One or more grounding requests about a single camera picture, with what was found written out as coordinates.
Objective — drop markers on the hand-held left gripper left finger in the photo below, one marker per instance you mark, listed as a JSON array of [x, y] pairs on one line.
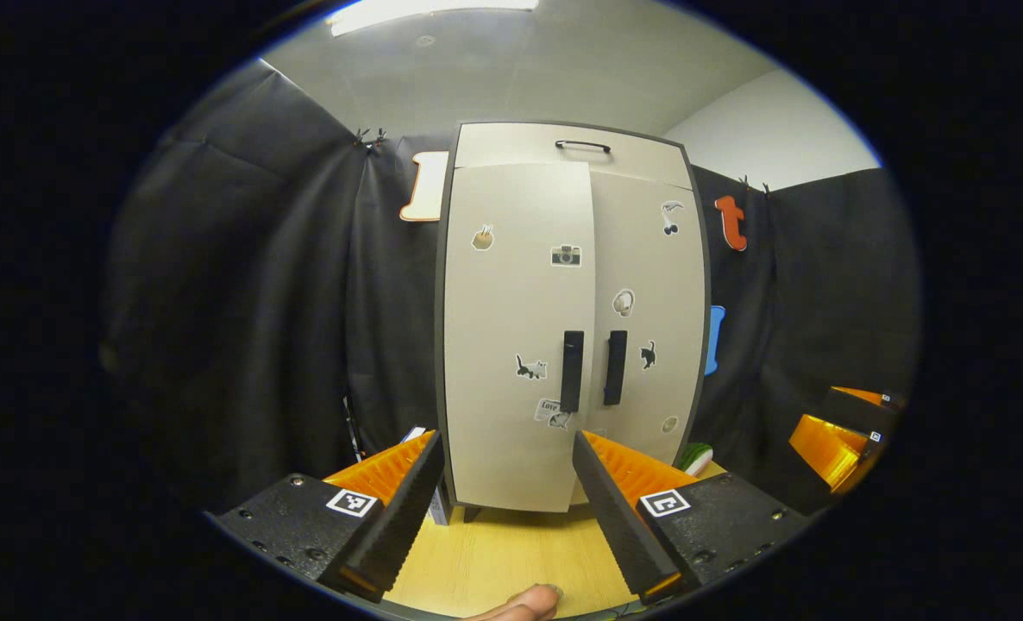
[[404, 509]]

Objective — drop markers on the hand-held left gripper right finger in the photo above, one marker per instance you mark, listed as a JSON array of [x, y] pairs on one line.
[[619, 517]]

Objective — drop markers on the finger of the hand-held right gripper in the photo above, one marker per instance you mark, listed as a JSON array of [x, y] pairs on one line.
[[861, 398], [826, 448]]

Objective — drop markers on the grey white cabinet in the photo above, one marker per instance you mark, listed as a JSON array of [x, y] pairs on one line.
[[439, 328]]

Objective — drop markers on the upright white books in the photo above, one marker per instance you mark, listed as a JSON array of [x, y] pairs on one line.
[[439, 511]]

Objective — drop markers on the black backdrop stand pole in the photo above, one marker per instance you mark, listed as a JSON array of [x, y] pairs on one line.
[[352, 427]]

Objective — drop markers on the green white red object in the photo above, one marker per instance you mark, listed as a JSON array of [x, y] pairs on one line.
[[697, 459]]

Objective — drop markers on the metal backdrop clamp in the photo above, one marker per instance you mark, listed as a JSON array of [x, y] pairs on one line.
[[746, 183], [369, 138]]

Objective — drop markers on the black backdrop cloth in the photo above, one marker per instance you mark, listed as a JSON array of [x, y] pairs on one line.
[[244, 285]]

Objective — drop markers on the ceiling light panel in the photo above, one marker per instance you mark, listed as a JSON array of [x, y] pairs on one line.
[[425, 13]]

